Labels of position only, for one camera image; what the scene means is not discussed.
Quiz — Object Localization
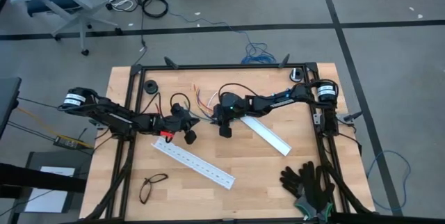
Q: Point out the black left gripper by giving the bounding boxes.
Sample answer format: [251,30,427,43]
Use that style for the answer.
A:
[161,111,202,145]

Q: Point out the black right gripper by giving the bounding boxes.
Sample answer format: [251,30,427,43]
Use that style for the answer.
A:
[211,103,245,139]

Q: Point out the white cable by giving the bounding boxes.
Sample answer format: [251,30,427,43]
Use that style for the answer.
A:
[207,90,219,109]

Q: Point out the coloured wire bundle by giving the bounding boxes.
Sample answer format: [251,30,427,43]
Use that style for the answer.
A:
[193,83,213,115]

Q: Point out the white slotted cable raceway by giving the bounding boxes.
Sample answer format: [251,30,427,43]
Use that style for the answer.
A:
[151,136,236,191]

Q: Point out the white raceway cover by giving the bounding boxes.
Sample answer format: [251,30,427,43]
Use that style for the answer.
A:
[238,115,293,157]

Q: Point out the black tape roll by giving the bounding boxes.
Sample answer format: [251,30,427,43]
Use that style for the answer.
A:
[143,79,160,95]

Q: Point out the black eyeglasses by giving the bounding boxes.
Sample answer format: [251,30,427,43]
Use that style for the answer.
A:
[138,173,170,205]

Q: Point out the spool with white core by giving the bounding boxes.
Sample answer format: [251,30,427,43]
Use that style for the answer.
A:
[289,67,306,83]

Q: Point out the black electronics box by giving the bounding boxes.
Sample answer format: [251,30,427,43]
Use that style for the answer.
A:
[52,136,95,150]

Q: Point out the grey cabinet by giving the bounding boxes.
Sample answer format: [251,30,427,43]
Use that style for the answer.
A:
[15,150,95,215]

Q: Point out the white paper sheet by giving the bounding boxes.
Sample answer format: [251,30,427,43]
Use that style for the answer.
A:
[24,166,76,214]

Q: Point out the white office chair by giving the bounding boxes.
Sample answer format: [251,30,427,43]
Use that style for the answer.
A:
[9,0,123,57]

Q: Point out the black table beam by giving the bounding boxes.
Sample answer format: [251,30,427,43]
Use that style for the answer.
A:
[0,162,88,199]

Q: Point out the dark grey desk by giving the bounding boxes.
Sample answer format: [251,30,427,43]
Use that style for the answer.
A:
[0,77,23,141]

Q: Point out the black left camera cable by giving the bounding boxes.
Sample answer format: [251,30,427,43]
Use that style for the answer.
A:
[169,92,192,110]

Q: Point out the black camera cable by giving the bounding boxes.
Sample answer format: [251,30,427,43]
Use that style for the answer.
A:
[218,82,260,98]
[169,92,192,110]

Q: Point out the black right camera cable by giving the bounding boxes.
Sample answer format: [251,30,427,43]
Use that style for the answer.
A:
[218,82,260,98]

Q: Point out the black aluminium table frame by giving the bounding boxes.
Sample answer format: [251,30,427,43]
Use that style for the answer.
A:
[79,54,380,224]

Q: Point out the tangled blue network cable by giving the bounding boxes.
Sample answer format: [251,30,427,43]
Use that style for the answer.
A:
[239,31,278,65]

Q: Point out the thin black power cable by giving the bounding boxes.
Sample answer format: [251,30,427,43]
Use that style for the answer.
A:
[131,0,149,67]

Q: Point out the coiled black cable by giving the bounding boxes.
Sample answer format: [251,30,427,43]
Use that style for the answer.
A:
[141,0,170,19]

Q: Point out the black clamp handle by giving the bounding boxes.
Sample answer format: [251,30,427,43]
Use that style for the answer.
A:
[342,110,364,125]

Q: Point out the long yellow cable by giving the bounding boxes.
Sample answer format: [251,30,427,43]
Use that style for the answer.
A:
[16,106,95,148]

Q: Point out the looped blue network cable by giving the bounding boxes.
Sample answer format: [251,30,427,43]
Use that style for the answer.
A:
[365,150,412,211]

